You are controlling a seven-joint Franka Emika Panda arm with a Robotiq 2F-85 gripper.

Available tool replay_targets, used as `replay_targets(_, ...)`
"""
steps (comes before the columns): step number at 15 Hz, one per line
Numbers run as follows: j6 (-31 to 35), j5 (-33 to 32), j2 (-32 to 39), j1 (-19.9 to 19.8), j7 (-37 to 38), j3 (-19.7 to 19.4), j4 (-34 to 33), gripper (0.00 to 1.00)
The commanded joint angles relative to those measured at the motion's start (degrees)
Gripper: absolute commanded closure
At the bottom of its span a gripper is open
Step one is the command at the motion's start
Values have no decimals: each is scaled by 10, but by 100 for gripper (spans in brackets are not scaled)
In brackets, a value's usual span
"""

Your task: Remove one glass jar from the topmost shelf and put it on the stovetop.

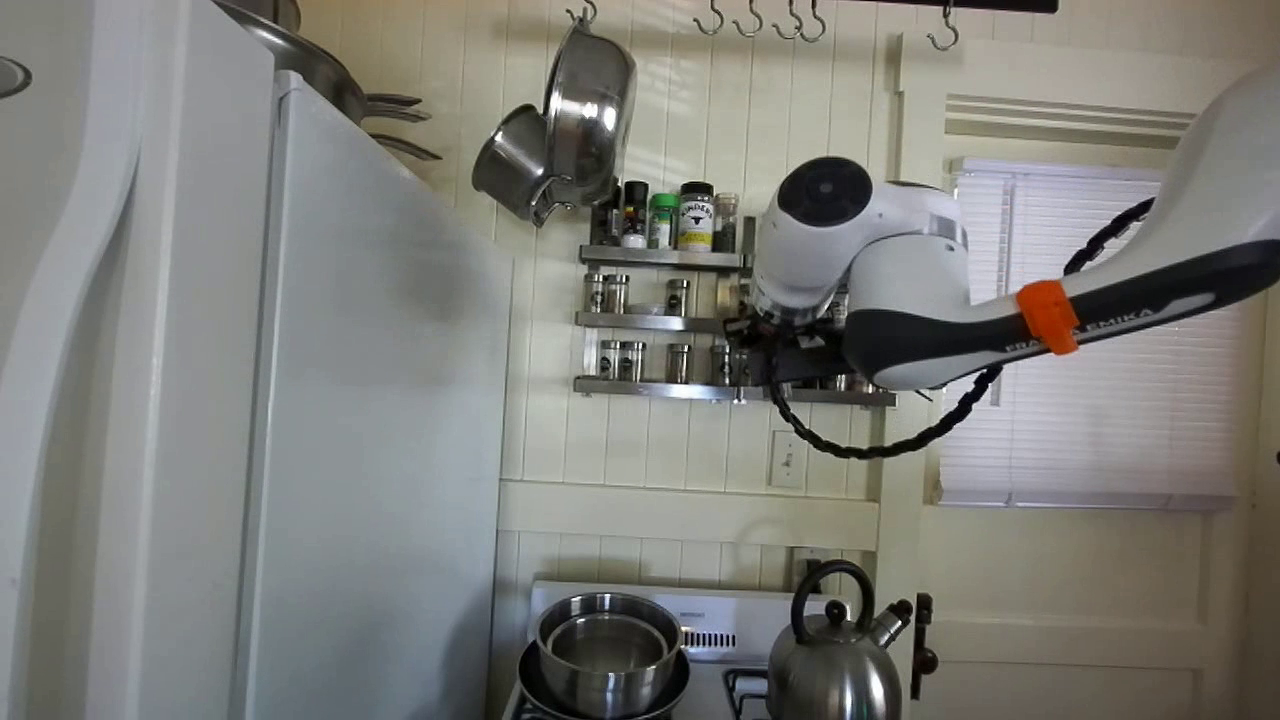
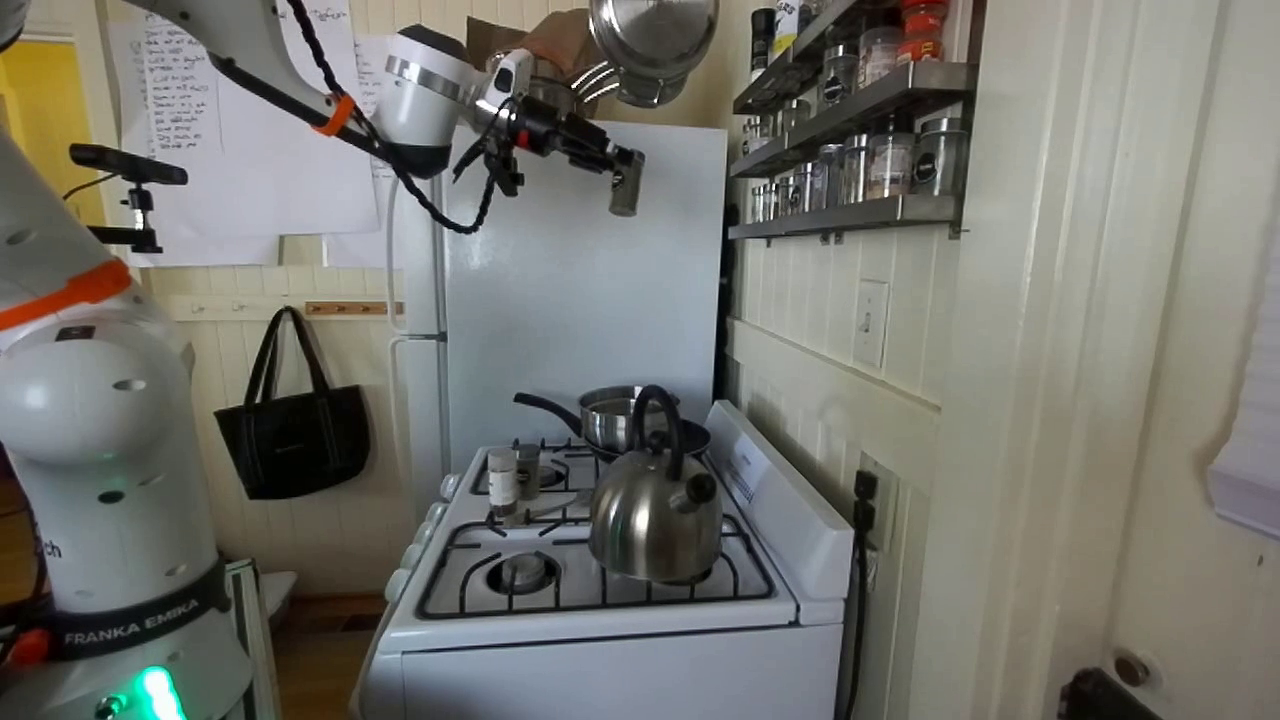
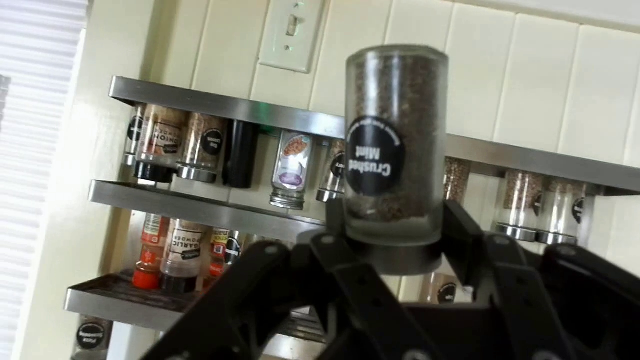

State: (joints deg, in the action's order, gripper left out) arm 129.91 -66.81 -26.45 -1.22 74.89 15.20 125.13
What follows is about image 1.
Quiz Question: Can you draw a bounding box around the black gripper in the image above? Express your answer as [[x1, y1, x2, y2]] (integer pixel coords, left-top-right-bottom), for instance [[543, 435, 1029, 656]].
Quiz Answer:
[[726, 321, 852, 387]]

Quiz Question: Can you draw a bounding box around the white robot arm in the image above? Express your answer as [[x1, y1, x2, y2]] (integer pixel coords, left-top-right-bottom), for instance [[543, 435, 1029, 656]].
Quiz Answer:
[[733, 69, 1280, 387]]

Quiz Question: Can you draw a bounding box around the metal spice shelf rack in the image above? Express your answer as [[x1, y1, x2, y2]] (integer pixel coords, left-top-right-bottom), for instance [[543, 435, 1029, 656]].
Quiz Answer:
[[569, 203, 898, 412]]

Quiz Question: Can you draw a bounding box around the white gas stove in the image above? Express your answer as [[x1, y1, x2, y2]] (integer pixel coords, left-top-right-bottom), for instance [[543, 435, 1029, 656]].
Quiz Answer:
[[498, 580, 791, 720]]

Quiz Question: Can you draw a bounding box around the hanging steel bowl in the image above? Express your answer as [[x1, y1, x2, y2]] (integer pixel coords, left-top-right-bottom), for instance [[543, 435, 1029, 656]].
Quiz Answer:
[[543, 25, 635, 203]]

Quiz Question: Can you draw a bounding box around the hanging steel pot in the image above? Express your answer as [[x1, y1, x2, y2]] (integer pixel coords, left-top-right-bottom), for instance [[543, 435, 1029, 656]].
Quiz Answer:
[[470, 104, 551, 225]]

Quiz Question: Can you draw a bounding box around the steel pot on stove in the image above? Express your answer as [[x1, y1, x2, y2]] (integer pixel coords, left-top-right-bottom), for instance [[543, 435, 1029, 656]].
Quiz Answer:
[[537, 591, 678, 672]]

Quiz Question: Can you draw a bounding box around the white window blind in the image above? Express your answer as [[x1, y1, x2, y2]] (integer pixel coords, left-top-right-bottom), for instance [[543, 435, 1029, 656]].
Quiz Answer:
[[936, 164, 1259, 511]]

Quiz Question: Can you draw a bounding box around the white refrigerator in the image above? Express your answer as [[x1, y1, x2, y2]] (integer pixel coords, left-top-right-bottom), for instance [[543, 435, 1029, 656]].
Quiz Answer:
[[0, 0, 510, 720]]

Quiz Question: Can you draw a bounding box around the steel kettle black handle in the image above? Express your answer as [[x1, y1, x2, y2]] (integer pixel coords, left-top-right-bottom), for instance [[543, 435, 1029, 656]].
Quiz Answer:
[[766, 558, 912, 720]]

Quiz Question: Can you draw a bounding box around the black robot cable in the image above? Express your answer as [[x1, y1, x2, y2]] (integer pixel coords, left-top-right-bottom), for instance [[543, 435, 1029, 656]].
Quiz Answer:
[[760, 195, 1161, 463]]

